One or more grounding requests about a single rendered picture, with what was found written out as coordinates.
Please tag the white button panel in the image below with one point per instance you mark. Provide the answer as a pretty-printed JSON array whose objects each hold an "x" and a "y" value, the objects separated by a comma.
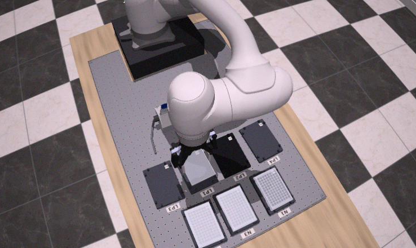
[{"x": 163, "y": 118}]

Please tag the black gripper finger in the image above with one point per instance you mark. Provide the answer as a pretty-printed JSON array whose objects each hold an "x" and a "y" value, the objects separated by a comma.
[
  {"x": 178, "y": 159},
  {"x": 208, "y": 148}
]

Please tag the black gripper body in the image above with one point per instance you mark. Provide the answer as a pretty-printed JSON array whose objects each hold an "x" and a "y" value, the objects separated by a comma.
[{"x": 186, "y": 148}]

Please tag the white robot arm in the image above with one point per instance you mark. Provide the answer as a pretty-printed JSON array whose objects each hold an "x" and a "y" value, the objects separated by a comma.
[{"x": 250, "y": 88}]

